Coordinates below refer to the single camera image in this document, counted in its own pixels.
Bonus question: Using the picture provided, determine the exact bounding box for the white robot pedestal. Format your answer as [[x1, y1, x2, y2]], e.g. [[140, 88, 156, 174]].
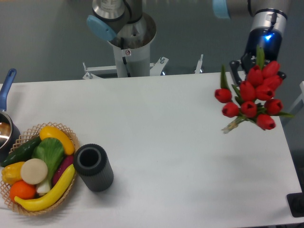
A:
[[109, 13, 156, 78]]

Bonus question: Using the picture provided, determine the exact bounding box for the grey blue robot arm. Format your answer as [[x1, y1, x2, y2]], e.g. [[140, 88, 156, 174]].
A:
[[86, 0, 291, 85]]

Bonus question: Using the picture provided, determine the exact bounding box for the red tulip bouquet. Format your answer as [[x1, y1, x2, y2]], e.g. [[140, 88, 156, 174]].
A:
[[214, 46, 293, 134]]

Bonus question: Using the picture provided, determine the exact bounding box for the white metal base frame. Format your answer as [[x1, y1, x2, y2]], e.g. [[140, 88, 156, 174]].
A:
[[82, 54, 204, 80]]

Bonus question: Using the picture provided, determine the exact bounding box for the beige round disc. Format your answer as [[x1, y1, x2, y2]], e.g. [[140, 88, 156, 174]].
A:
[[20, 158, 48, 185]]

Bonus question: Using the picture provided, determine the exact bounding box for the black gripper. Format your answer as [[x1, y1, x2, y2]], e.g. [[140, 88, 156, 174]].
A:
[[229, 28, 286, 86]]

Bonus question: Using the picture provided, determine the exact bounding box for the yellow banana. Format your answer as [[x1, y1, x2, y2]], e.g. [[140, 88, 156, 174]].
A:
[[14, 164, 76, 212]]

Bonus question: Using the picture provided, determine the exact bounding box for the green bok choy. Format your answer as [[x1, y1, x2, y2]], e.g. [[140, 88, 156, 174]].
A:
[[31, 138, 64, 196]]

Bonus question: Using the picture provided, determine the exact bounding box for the white frame at right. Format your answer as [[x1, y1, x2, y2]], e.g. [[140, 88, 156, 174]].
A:
[[281, 81, 304, 127]]

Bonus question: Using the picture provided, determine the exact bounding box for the green cucumber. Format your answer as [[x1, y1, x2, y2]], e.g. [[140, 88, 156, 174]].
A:
[[0, 136, 41, 167]]

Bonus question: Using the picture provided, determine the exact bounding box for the orange fruit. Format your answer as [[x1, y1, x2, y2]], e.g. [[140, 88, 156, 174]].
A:
[[9, 180, 36, 201]]

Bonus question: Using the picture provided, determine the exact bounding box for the dark grey ribbed vase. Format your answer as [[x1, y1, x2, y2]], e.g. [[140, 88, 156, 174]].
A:
[[73, 143, 114, 192]]

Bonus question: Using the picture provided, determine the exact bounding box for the woven wicker basket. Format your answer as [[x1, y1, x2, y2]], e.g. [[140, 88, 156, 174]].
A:
[[0, 122, 80, 216]]

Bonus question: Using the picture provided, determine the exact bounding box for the purple sweet potato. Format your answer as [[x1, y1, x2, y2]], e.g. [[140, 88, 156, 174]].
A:
[[52, 155, 74, 186]]

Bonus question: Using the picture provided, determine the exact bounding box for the yellow bell pepper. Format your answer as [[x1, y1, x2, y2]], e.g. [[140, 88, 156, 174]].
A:
[[1, 161, 25, 185]]

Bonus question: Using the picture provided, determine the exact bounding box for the blue handled saucepan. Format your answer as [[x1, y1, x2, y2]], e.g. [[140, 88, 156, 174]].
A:
[[0, 68, 20, 162]]

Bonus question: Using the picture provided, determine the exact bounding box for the black device at edge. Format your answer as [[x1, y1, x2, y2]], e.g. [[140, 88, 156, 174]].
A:
[[286, 192, 304, 218]]

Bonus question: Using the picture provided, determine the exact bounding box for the yellow squash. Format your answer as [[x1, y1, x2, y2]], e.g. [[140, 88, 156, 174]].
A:
[[39, 126, 75, 155]]

